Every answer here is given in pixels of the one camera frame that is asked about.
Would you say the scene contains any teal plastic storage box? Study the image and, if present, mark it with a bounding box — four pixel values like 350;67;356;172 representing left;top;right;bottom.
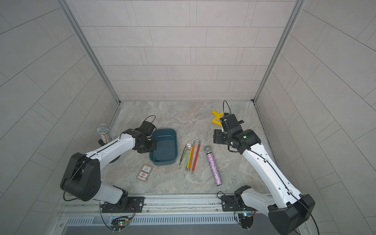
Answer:
149;128;178;166

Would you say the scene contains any red-handled hex key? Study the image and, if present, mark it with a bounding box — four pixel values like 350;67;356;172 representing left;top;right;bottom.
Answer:
191;139;201;174

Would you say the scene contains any bare steel hex key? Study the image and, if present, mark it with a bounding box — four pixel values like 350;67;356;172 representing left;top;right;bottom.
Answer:
179;144;191;164

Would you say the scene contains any yellow-handled hex key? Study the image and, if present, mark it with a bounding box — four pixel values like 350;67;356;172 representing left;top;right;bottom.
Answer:
186;145;192;171

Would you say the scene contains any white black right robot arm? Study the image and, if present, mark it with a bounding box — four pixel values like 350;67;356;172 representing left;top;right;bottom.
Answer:
213;113;315;235

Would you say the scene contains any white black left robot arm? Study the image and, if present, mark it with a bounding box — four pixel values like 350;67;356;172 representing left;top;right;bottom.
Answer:
60;120;156;211

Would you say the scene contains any yellow plastic triangle tool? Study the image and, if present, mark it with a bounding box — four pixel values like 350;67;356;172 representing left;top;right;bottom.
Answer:
211;110;224;127

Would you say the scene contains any small clear card packet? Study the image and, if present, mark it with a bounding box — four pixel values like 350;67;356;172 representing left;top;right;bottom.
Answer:
136;164;153;182

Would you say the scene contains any purple glitter microphone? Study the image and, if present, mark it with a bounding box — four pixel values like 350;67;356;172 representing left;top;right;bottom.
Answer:
204;146;223;186

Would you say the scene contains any left green circuit board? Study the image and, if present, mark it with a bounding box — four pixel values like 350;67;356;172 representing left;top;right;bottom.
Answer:
110;216;130;233

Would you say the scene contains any green circuit board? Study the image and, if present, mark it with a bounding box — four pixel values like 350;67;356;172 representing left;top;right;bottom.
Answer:
110;216;130;233
235;213;254;230

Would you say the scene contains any right green circuit board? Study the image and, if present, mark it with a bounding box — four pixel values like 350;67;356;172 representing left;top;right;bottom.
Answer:
235;213;254;230

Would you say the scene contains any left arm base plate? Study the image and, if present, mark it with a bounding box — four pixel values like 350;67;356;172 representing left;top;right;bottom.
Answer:
100;196;145;213

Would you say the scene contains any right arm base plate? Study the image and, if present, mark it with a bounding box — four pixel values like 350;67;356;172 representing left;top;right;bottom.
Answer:
220;195;253;212

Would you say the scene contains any aluminium front rail frame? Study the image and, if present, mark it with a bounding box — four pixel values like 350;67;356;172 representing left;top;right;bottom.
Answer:
48;193;266;235

